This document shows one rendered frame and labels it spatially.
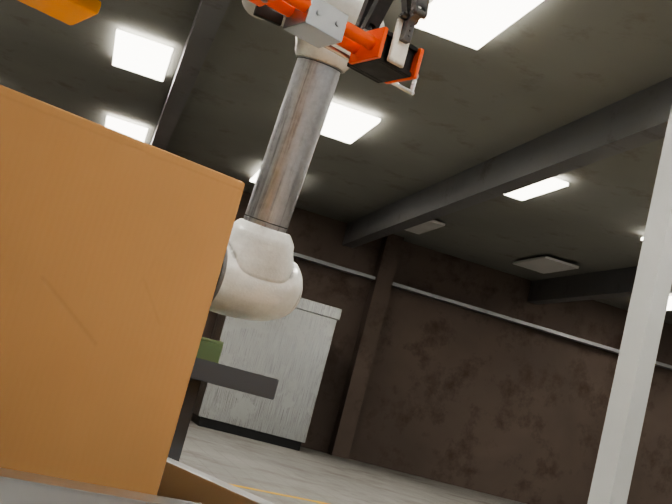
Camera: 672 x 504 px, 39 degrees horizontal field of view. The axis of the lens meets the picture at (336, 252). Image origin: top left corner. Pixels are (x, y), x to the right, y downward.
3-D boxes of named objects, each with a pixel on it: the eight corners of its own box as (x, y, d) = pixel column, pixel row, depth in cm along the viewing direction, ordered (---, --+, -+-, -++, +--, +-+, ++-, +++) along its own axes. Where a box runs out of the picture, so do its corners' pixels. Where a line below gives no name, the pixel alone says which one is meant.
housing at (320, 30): (306, 21, 138) (314, -7, 138) (280, 29, 143) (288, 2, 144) (343, 42, 142) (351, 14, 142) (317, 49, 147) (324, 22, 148)
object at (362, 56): (377, 56, 144) (385, 25, 145) (347, 63, 150) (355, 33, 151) (417, 79, 149) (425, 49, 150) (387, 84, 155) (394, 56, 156)
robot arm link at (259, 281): (184, 299, 216) (269, 322, 226) (207, 316, 201) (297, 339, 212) (294, -28, 214) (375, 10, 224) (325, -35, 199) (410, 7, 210)
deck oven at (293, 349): (286, 443, 1611) (321, 312, 1647) (305, 452, 1479) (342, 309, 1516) (184, 417, 1571) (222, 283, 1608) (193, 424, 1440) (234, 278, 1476)
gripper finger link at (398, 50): (411, 27, 149) (414, 26, 148) (400, 68, 148) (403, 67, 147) (397, 18, 147) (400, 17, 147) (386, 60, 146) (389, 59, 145)
